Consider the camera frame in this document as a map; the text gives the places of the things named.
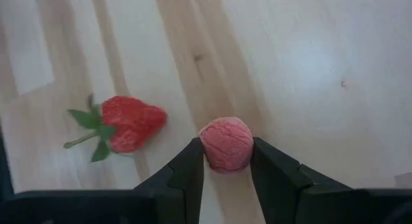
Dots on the pink toy raspberry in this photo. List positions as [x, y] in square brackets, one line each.
[225, 143]

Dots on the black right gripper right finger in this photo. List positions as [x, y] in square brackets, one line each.
[277, 182]

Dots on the red toy strawberry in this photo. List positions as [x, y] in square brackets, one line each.
[132, 121]

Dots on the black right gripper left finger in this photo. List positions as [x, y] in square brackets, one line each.
[180, 182]

